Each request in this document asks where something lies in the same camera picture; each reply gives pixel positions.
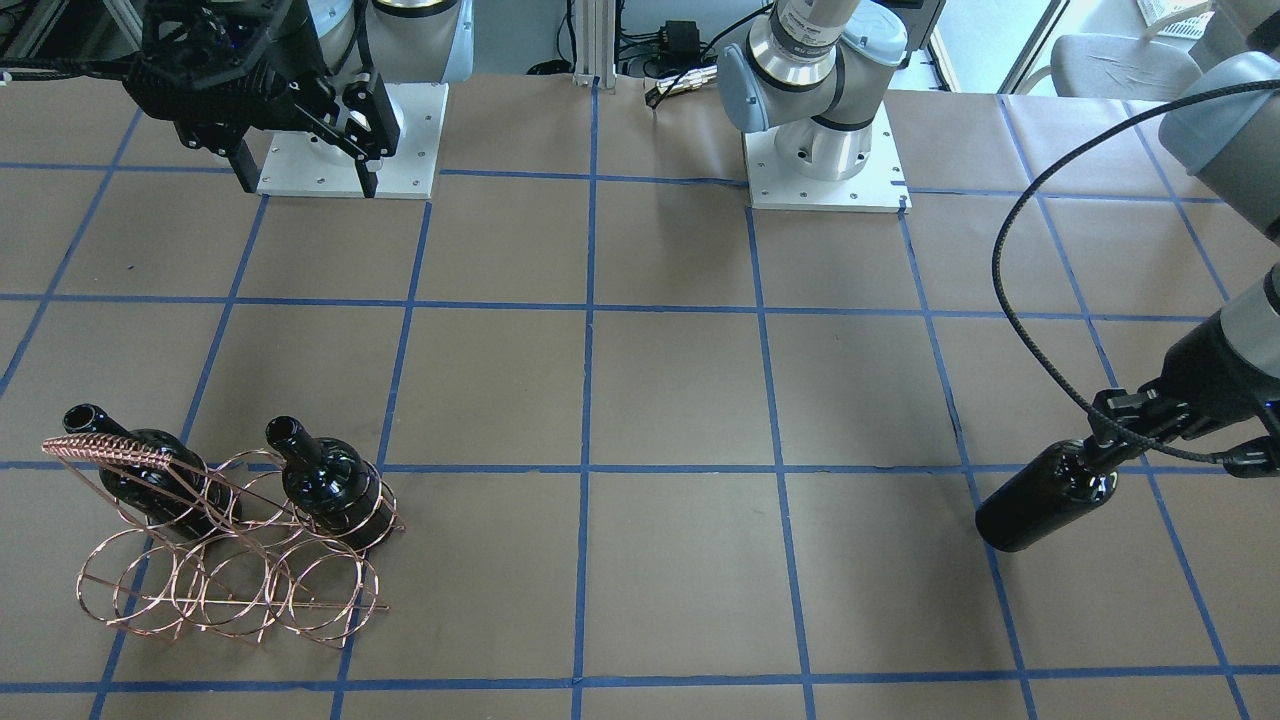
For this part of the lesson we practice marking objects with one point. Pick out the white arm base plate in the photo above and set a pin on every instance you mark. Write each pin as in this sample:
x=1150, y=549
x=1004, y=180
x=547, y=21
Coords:
x=807, y=167
x=303, y=165

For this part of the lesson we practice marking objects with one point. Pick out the dark wine bottle in basket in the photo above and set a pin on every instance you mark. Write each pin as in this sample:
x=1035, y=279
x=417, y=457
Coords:
x=331, y=484

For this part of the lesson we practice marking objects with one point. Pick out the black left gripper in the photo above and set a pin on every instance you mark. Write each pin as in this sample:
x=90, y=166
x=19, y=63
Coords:
x=1208, y=368

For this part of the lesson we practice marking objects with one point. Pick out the copper wire wine basket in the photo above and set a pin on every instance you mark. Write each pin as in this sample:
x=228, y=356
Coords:
x=271, y=570

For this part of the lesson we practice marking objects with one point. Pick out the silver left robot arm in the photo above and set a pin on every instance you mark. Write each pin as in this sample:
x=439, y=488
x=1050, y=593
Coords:
x=1230, y=145

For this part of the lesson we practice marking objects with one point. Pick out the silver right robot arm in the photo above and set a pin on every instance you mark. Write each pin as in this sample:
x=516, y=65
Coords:
x=407, y=42

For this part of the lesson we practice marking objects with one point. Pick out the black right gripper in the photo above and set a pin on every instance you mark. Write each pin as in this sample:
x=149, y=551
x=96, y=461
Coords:
x=290, y=62

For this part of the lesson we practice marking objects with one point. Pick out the aluminium frame post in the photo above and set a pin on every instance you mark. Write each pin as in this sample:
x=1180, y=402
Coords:
x=594, y=34

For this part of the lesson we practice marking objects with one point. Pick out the grey office chair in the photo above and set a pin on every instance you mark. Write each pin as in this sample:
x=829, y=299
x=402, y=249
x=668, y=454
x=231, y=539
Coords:
x=1178, y=43

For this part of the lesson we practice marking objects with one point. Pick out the dark wine bottle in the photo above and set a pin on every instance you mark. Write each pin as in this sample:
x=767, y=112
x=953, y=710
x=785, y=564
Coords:
x=331, y=484
x=1059, y=485

